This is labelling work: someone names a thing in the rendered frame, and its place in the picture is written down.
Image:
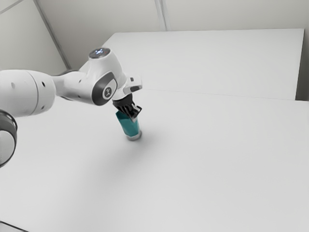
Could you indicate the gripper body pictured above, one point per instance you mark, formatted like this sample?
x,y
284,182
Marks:
x,y
123,103

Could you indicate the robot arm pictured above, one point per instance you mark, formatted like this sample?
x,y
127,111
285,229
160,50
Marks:
x,y
72,83

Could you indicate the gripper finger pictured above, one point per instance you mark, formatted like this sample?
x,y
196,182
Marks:
x,y
133,116

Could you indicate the teal faceted mug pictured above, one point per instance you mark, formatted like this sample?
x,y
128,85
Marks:
x,y
130,126

